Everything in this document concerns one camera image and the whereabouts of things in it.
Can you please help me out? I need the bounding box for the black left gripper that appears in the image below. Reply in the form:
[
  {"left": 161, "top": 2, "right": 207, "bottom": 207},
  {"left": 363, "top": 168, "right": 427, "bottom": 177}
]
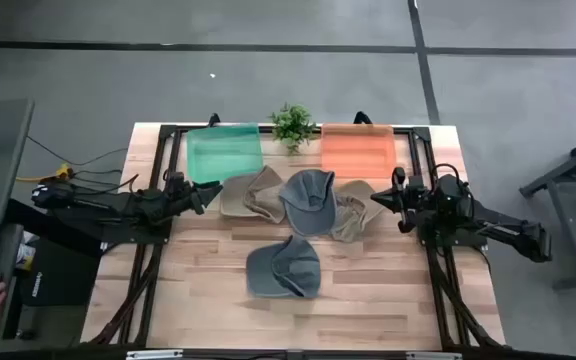
[{"left": 165, "top": 178, "right": 224, "bottom": 221}]

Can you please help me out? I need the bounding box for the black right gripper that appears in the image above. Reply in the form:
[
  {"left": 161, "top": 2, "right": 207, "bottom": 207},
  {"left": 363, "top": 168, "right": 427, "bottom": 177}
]
[{"left": 370, "top": 174, "right": 432, "bottom": 235}]

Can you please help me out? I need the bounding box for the beige cap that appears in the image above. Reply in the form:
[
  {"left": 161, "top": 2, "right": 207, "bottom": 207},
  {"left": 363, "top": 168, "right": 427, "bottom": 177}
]
[
  {"left": 330, "top": 179, "right": 385, "bottom": 245},
  {"left": 219, "top": 164, "right": 288, "bottom": 225}
]

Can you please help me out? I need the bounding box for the green translucent plastic bin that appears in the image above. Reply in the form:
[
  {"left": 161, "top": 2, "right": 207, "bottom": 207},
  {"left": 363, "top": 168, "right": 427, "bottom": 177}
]
[{"left": 185, "top": 123, "right": 265, "bottom": 185}]

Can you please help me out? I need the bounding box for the orange translucent plastic bin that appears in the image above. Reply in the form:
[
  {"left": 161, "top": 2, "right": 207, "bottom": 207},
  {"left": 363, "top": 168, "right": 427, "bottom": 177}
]
[{"left": 320, "top": 123, "right": 398, "bottom": 180}]

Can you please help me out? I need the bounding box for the potted green plant white pot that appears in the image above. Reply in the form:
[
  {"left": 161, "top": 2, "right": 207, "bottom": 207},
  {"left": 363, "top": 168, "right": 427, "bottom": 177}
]
[{"left": 267, "top": 102, "right": 318, "bottom": 156}]

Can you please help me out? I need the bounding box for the black bag with white logo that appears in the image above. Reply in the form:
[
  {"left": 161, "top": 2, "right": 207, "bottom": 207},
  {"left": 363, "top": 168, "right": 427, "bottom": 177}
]
[{"left": 19, "top": 236, "right": 103, "bottom": 308}]

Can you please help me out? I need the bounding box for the grey metal cart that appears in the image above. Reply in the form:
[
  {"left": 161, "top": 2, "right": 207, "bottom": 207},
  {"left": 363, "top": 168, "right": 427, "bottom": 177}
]
[{"left": 519, "top": 127, "right": 576, "bottom": 292}]

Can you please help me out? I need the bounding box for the small yellow white package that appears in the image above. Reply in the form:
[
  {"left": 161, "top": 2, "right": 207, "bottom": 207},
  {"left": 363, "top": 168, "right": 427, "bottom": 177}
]
[{"left": 15, "top": 242, "right": 38, "bottom": 272}]

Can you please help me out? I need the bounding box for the black metal table frame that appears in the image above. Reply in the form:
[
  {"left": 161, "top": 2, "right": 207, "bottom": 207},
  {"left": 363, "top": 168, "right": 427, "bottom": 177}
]
[{"left": 87, "top": 123, "right": 508, "bottom": 351}]

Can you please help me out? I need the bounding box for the thin black floor cable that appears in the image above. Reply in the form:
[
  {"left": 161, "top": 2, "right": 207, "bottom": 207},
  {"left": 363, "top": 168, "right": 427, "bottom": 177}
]
[{"left": 26, "top": 134, "right": 130, "bottom": 169}]

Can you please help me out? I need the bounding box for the yellow extension cord plug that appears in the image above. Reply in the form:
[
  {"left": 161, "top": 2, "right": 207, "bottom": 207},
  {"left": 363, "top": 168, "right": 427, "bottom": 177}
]
[{"left": 15, "top": 163, "right": 76, "bottom": 184}]

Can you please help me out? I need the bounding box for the white metal bracket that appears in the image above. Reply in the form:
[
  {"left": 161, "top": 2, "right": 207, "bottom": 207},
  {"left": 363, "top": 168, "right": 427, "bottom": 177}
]
[
  {"left": 125, "top": 349, "right": 185, "bottom": 360},
  {"left": 405, "top": 351, "right": 464, "bottom": 360}
]

